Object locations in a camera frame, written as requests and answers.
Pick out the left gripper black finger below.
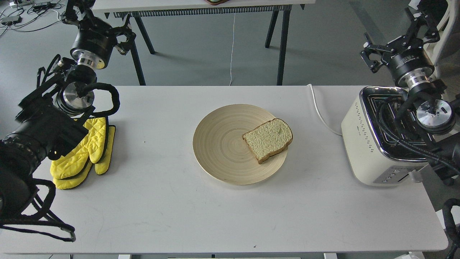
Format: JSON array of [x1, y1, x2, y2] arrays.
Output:
[[114, 14, 136, 55], [60, 0, 94, 28]]

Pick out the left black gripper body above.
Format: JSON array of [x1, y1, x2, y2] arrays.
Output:
[[70, 17, 117, 69]]

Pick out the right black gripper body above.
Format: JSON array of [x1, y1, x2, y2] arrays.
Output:
[[385, 39, 434, 87]]

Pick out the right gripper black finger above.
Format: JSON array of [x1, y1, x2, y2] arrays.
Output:
[[402, 4, 440, 45], [360, 33, 399, 73]]

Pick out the slice of brown bread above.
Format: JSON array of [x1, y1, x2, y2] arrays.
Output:
[[242, 118, 294, 164]]

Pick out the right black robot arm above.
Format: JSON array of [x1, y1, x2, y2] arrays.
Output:
[[361, 0, 459, 185]]

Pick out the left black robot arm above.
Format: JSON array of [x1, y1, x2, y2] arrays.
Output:
[[1, 0, 136, 242]]

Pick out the cream two-slot toaster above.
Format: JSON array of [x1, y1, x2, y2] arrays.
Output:
[[341, 86, 428, 187]]

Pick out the white office chair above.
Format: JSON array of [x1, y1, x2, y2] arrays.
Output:
[[408, 0, 459, 68]]

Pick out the background table with black legs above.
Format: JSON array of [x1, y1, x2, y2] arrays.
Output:
[[92, 0, 315, 86]]

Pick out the brown object on background table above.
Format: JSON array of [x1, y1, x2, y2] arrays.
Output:
[[205, 0, 228, 5]]

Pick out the upper yellow oven mitt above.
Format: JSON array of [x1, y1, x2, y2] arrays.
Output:
[[50, 117, 109, 180]]

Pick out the yellow oven mitt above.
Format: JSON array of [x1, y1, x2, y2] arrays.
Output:
[[50, 125, 116, 190], [50, 117, 109, 180]]

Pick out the lower yellow oven mitt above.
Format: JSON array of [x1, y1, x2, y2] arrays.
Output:
[[50, 125, 116, 190]]

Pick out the round bamboo plate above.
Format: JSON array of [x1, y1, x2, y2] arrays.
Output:
[[193, 104, 288, 185]]

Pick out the cables and adapters on floor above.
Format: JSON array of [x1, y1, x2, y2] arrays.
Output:
[[0, 0, 69, 38]]

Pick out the white toaster power cable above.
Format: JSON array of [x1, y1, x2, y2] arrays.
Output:
[[307, 84, 342, 136]]

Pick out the thin white hanging cable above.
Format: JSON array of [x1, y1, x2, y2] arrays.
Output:
[[229, 13, 236, 86]]

